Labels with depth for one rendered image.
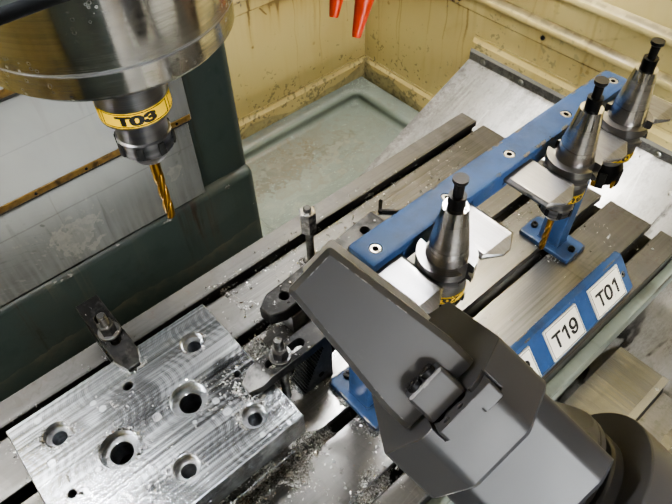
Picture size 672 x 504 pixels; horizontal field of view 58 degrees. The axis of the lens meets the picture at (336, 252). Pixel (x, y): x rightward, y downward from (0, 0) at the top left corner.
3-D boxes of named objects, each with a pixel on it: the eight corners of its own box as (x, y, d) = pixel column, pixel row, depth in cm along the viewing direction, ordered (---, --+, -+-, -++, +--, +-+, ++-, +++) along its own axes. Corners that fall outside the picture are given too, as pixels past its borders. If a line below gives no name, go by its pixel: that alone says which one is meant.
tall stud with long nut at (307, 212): (322, 261, 103) (319, 207, 93) (310, 269, 102) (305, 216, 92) (312, 252, 104) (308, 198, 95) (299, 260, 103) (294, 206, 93)
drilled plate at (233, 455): (305, 431, 79) (303, 414, 76) (104, 597, 67) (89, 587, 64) (208, 322, 91) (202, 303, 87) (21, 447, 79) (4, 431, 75)
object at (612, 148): (634, 150, 74) (637, 145, 73) (610, 170, 71) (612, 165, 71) (585, 123, 77) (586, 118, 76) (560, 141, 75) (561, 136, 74)
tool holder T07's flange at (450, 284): (446, 236, 66) (449, 221, 64) (486, 271, 63) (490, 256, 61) (402, 264, 64) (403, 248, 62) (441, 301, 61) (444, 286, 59)
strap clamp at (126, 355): (162, 392, 88) (133, 336, 76) (142, 406, 86) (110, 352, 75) (118, 334, 94) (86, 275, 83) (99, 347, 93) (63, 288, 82)
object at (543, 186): (581, 193, 69) (583, 188, 68) (553, 215, 67) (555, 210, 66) (531, 162, 72) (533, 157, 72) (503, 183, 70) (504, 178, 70)
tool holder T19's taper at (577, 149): (569, 138, 73) (586, 90, 67) (602, 156, 70) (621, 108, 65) (547, 154, 71) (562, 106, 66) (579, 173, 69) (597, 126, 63)
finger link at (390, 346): (341, 232, 20) (473, 359, 21) (275, 300, 20) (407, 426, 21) (342, 233, 19) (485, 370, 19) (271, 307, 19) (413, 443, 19)
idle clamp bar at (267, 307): (390, 250, 104) (392, 224, 99) (279, 345, 93) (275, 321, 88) (368, 235, 107) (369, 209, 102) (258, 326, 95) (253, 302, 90)
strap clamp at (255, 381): (333, 373, 89) (330, 315, 78) (261, 429, 84) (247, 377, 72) (318, 358, 91) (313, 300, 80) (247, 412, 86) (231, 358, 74)
